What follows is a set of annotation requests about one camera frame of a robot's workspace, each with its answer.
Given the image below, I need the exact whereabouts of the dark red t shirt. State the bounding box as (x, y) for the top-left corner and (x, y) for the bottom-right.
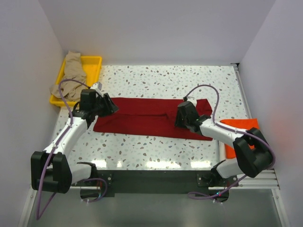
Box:
(93, 97), (213, 141)

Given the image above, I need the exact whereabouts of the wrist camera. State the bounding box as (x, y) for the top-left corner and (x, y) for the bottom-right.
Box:
(90, 81), (103, 96)
(183, 96), (197, 107)

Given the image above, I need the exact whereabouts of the yellow plastic tray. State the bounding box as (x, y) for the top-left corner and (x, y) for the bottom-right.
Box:
(49, 56), (102, 107)

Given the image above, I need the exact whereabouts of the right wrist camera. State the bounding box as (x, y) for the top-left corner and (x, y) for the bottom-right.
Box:
(183, 96), (197, 107)

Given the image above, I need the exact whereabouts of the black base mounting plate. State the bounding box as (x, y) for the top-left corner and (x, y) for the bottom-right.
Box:
(73, 170), (239, 199)

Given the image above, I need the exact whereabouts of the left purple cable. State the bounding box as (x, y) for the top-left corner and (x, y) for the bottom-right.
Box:
(35, 79), (108, 220)

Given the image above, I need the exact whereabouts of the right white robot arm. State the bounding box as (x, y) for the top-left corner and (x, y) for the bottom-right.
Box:
(175, 101), (276, 186)

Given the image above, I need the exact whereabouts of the aluminium frame rail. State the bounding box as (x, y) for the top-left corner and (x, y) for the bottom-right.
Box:
(239, 170), (280, 189)

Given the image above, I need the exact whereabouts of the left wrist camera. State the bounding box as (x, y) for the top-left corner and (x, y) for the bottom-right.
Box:
(90, 81), (103, 96)

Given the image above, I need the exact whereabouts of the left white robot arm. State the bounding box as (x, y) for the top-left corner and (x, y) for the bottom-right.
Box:
(30, 88), (118, 193)

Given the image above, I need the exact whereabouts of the orange folded t shirt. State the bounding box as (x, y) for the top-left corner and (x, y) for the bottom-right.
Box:
(219, 118), (259, 159)

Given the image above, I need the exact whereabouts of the beige crumpled t shirt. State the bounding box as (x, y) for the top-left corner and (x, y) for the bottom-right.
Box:
(61, 51), (87, 102)

